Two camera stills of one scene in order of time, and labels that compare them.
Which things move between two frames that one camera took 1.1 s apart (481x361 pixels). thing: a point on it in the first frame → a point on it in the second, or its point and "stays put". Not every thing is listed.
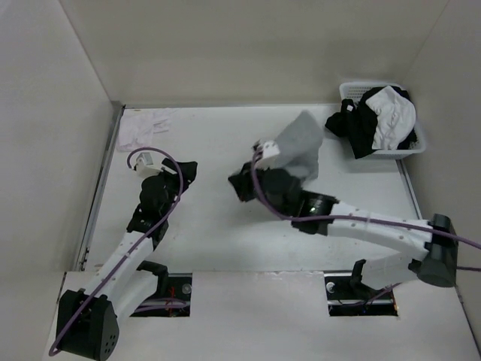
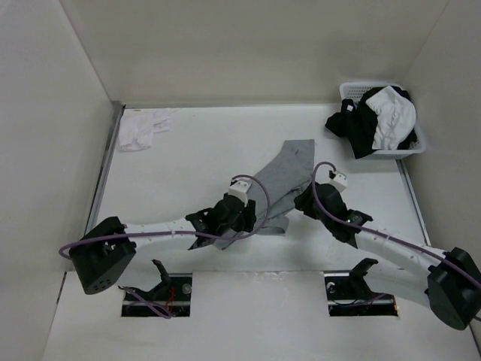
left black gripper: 189,171 → 247,218
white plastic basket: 353,90 stays put
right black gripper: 242,183 → 302,202
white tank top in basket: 397,118 stays put
